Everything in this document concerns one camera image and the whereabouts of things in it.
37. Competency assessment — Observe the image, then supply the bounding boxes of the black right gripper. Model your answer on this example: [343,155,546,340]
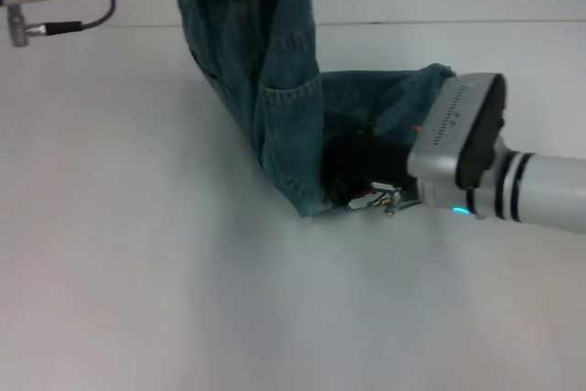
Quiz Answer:
[321,130,414,208]

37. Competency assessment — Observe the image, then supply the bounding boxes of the blue denim shorts with print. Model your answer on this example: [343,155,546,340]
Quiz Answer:
[169,0,457,219]

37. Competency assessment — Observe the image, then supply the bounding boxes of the silver right wrist cable connector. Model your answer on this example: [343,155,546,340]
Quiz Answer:
[371,181,405,217]

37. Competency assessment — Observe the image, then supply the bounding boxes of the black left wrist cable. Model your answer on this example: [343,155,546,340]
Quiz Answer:
[7,0,116,48]

